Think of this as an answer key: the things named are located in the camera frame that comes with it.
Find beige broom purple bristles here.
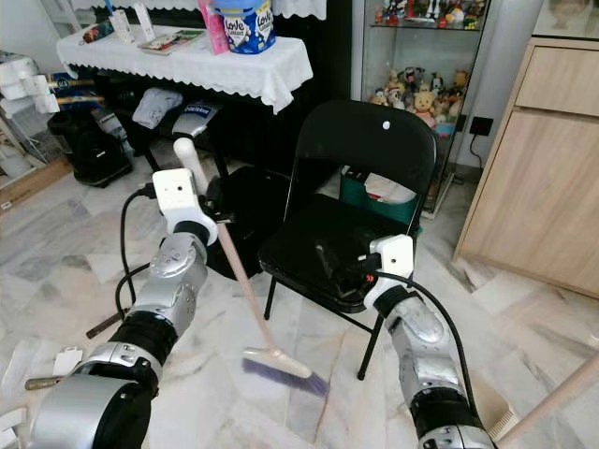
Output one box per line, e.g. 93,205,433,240
172,137,329,399

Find beige long-handled dustpan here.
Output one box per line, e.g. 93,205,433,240
467,350,599,446

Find teal storage bin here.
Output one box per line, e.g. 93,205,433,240
339,166,423,231

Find silver BitRobot bag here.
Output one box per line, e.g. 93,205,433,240
170,100,222,142

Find black piano bench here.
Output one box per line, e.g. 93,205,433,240
108,89,226,181

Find black folding chair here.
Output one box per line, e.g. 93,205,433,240
256,99,440,383

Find grey folded shirt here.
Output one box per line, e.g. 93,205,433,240
130,86,184,131

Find green magazine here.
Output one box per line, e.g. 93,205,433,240
135,29,208,58

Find long dark brown bar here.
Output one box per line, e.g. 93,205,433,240
85,310,128,340

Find pink book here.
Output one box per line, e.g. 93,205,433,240
197,0,231,56

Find blue Love Letters tub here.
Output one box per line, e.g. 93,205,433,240
212,0,278,56

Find black piano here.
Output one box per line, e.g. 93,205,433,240
75,0,355,179

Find blue box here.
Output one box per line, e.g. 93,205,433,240
46,74,100,114

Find long cardboard box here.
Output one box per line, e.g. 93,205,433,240
0,158,72,213

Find white card stand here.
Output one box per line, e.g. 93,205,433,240
109,8,133,47
132,2,157,44

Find light wood sideboard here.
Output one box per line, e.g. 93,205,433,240
453,37,599,301

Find dark green packet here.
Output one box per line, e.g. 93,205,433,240
79,20,116,47

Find white lace piano cover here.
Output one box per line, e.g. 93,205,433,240
69,0,329,22

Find white tag card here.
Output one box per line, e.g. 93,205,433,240
52,347,84,378

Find glass display cabinet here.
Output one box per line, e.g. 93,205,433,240
359,0,504,218

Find white toilet paper pack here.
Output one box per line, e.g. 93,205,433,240
0,53,63,119

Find white paper sheet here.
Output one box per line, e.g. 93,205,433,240
4,336,49,386

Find short brown bar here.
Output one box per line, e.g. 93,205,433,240
22,374,63,392

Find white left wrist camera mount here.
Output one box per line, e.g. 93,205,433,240
152,168,217,247

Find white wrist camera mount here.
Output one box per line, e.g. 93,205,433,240
367,234,416,302
152,168,217,247

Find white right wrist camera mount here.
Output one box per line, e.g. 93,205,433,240
367,234,416,302

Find black wall outlet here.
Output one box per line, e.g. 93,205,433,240
469,115,496,138

